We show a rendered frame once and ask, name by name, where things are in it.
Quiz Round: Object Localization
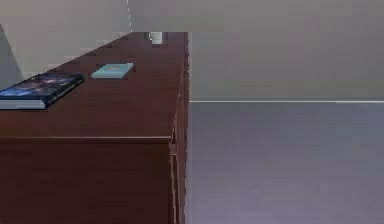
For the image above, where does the white mug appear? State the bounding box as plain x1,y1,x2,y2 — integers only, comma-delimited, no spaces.
148,31,164,45

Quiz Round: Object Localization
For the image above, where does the light blue book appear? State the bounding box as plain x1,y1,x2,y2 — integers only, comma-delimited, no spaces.
90,62,135,80

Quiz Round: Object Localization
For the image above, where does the dark red wooden cupboard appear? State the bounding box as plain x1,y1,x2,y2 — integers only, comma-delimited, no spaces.
0,31,190,224

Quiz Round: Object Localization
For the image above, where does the dark blue book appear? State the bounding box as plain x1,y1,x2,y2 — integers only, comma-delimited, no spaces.
0,72,85,111

